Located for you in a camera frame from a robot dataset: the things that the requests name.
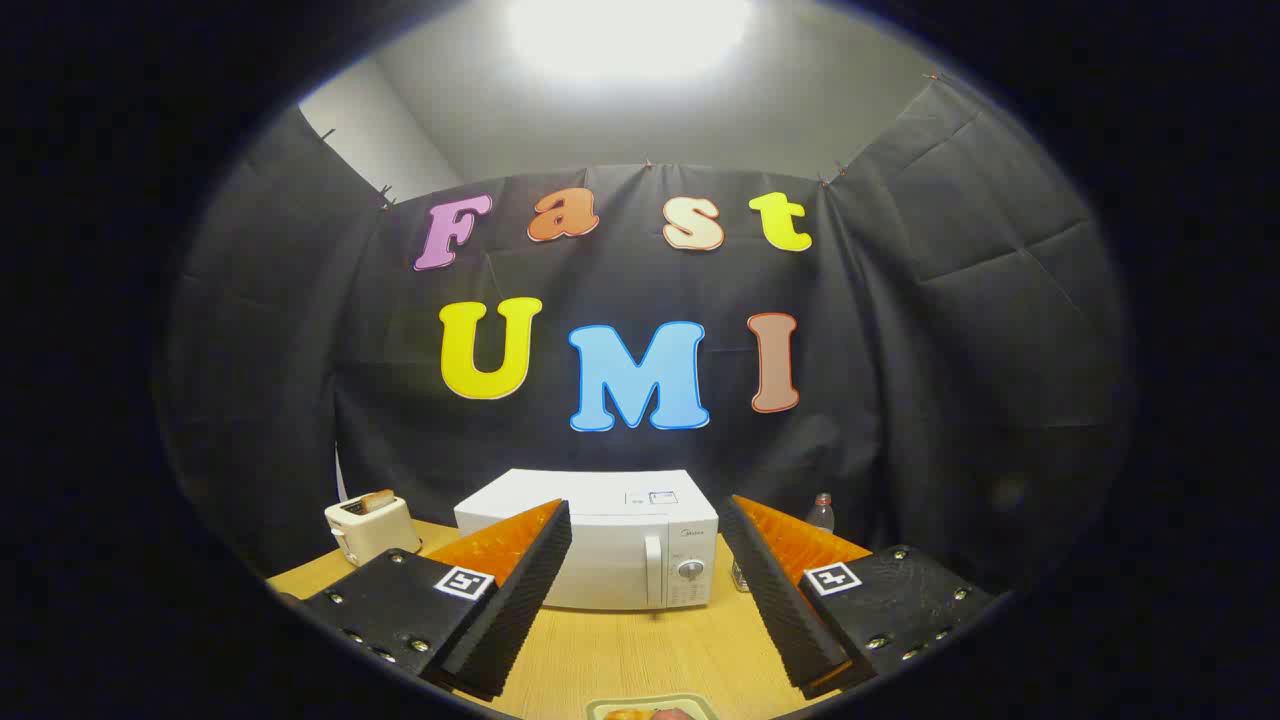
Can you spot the white toaster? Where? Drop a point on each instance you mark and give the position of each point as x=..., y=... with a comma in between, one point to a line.
x=375, y=535

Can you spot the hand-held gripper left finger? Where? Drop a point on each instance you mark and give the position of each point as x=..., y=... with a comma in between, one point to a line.
x=520, y=590

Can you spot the clear plastic water bottle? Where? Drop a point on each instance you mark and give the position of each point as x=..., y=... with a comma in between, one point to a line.
x=820, y=513

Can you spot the golden bread roll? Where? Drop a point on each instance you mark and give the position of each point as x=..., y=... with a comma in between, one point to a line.
x=640, y=715

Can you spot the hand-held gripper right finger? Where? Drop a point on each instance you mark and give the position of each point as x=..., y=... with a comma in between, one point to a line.
x=775, y=600

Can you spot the toast slice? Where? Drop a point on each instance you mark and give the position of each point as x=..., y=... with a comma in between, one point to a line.
x=378, y=500

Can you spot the white microwave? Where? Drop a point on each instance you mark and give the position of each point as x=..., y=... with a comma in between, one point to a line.
x=600, y=560

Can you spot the white square plate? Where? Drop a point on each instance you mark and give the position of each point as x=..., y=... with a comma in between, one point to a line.
x=600, y=708

